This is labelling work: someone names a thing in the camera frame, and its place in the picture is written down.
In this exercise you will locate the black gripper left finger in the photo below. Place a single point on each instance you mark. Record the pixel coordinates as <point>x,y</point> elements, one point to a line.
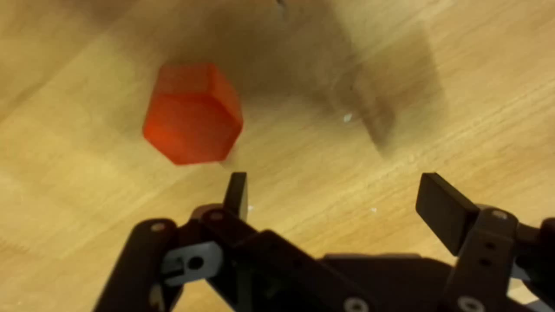
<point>237,195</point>

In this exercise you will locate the red block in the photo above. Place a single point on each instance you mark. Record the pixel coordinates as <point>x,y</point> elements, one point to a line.
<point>195,114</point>

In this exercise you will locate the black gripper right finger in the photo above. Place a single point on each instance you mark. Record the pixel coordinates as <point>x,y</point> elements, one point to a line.
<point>445,211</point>

